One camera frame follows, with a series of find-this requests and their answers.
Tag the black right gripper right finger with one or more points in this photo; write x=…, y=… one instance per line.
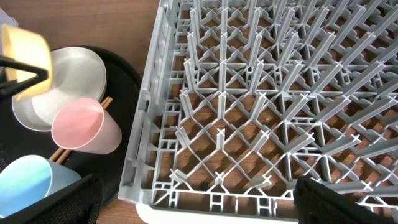
x=316, y=203

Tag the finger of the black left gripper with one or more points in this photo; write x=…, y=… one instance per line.
x=11, y=88

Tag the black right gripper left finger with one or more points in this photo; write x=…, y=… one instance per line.
x=80, y=202

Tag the yellow bowl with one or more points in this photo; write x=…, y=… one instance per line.
x=29, y=48

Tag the blue cup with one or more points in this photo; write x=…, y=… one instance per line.
x=29, y=179

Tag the pink cup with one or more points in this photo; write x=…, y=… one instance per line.
x=84, y=125

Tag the grey dishwasher rack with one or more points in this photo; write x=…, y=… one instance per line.
x=241, y=98

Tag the left wooden chopstick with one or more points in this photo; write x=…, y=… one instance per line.
x=57, y=152

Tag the pale green plate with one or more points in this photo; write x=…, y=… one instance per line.
x=78, y=72

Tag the round black tray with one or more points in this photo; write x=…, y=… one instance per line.
x=123, y=87

